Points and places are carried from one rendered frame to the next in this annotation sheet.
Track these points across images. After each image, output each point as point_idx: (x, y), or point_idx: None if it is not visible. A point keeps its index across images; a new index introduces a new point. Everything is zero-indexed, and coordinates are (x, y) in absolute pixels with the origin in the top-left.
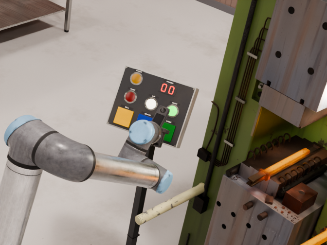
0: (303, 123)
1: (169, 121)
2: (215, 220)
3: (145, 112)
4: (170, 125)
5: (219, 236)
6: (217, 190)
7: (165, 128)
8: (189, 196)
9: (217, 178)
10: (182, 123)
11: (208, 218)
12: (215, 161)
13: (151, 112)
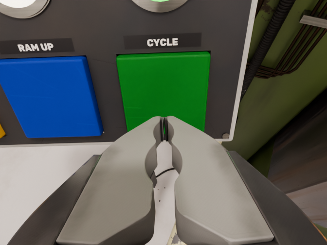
0: None
1: (163, 39)
2: (312, 195)
3: (17, 37)
4: (181, 59)
5: (312, 205)
6: (255, 108)
7: (158, 83)
8: (221, 142)
9: (257, 94)
10: (245, 19)
11: (236, 133)
12: (260, 70)
13: (47, 27)
